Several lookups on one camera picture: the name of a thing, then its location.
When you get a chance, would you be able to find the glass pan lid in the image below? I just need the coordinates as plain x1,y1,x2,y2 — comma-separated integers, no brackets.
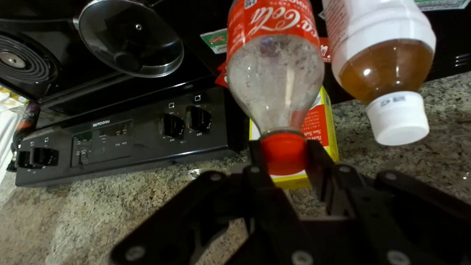
72,0,185,79

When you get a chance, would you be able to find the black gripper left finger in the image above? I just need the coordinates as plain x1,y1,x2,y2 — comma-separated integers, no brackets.
109,138,300,265

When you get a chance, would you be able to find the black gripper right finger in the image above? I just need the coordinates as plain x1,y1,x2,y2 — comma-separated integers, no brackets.
306,138,471,265

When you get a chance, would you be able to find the black electric stove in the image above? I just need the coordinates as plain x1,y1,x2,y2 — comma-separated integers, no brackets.
0,0,247,188

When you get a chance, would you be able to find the green white label packet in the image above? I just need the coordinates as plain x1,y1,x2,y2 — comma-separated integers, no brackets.
198,26,229,55

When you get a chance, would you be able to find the coca cola bottle red label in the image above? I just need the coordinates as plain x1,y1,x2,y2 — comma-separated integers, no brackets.
225,0,326,176

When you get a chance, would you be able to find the amber liquid bottle white cap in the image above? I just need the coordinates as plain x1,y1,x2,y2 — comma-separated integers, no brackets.
320,0,438,147

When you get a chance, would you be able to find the yellow red carton box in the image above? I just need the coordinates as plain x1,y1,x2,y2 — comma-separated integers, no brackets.
247,86,341,191

